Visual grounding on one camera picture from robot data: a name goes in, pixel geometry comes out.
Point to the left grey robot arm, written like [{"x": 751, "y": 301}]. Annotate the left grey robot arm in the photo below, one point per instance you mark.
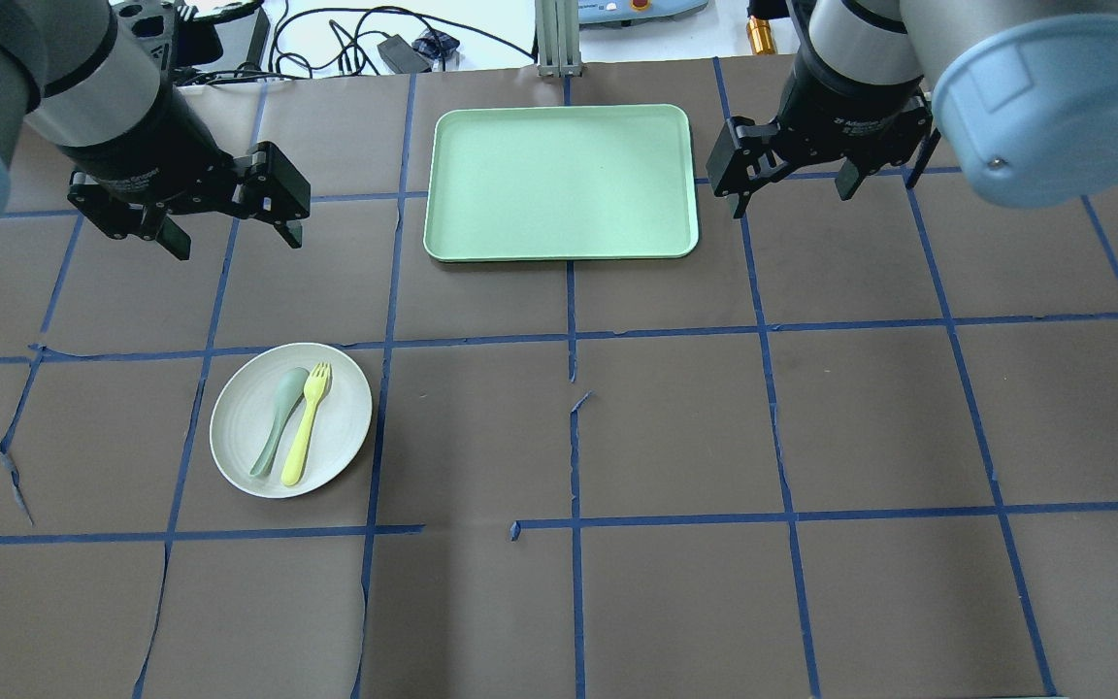
[{"x": 96, "y": 79}]

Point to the aluminium frame post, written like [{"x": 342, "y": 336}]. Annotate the aluminium frame post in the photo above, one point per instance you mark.
[{"x": 556, "y": 34}]

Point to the light green tray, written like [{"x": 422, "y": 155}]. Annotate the light green tray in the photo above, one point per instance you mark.
[{"x": 561, "y": 183}]

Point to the black power adapter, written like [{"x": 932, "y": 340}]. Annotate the black power adapter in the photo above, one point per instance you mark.
[{"x": 401, "y": 58}]

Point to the pale green spoon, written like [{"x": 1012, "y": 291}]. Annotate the pale green spoon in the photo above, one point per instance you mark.
[{"x": 288, "y": 393}]

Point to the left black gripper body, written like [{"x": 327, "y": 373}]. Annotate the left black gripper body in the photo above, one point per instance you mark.
[{"x": 144, "y": 155}]

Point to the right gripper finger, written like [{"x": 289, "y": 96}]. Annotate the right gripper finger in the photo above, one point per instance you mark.
[
  {"x": 850, "y": 177},
  {"x": 739, "y": 161}
]

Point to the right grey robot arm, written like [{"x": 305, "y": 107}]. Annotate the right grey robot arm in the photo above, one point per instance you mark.
[{"x": 1024, "y": 92}]

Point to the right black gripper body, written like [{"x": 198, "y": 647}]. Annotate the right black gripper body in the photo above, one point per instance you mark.
[{"x": 845, "y": 115}]

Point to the white round plate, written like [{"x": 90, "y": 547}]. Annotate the white round plate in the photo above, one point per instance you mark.
[{"x": 242, "y": 416}]

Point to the yellow plastic fork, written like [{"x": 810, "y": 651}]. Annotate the yellow plastic fork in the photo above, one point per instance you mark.
[{"x": 314, "y": 390}]

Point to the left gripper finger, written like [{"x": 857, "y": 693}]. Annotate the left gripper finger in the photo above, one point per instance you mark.
[
  {"x": 277, "y": 193},
  {"x": 157, "y": 226}
]

